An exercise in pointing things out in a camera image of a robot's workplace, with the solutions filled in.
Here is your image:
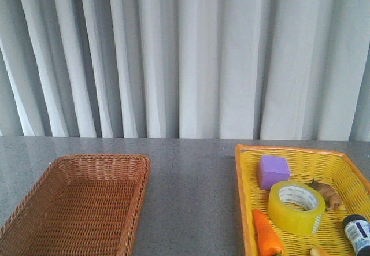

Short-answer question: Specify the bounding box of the yellow tape roll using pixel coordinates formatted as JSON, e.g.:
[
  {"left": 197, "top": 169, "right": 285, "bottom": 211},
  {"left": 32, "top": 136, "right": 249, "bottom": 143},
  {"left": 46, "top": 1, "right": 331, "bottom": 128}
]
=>
[{"left": 267, "top": 181, "right": 326, "bottom": 236}]

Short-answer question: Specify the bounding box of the white pleated curtain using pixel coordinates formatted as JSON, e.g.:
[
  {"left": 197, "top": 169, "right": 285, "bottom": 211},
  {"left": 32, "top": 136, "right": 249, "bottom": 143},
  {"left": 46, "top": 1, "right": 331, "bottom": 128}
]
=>
[{"left": 1, "top": 0, "right": 369, "bottom": 141}]

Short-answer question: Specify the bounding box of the purple foam cube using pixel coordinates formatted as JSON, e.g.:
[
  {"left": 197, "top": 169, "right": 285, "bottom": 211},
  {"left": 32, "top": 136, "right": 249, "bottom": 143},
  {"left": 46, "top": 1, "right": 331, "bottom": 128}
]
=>
[{"left": 257, "top": 155, "right": 291, "bottom": 190}]

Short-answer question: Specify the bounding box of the brown wicker basket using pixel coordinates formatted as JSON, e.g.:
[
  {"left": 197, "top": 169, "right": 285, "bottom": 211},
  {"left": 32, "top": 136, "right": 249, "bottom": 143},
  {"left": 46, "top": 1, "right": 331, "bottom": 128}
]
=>
[{"left": 1, "top": 154, "right": 150, "bottom": 255}]

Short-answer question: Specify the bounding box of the orange toy carrot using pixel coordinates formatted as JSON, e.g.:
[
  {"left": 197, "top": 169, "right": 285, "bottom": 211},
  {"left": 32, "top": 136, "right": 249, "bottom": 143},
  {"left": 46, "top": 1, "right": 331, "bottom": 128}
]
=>
[{"left": 252, "top": 209, "right": 284, "bottom": 256}]

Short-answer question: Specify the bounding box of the yellow plastic basket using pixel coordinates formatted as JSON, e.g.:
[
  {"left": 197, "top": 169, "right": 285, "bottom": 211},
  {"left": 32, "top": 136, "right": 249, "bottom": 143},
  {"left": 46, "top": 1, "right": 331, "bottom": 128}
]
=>
[{"left": 235, "top": 144, "right": 369, "bottom": 255}]

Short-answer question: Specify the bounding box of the brown toy animal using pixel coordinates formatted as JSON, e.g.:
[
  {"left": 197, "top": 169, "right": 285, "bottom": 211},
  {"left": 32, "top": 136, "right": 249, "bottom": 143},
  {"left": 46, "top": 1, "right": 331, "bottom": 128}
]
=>
[{"left": 308, "top": 179, "right": 342, "bottom": 211}]

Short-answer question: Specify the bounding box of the toy croissant bread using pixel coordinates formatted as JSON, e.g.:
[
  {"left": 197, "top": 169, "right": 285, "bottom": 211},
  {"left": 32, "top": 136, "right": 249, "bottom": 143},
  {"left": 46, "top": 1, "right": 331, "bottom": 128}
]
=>
[{"left": 310, "top": 246, "right": 329, "bottom": 256}]

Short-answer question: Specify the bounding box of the small labelled bottle dark cap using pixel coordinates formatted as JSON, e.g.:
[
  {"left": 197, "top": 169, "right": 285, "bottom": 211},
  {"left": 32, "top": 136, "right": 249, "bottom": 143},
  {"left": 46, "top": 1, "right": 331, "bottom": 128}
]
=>
[{"left": 342, "top": 214, "right": 369, "bottom": 256}]

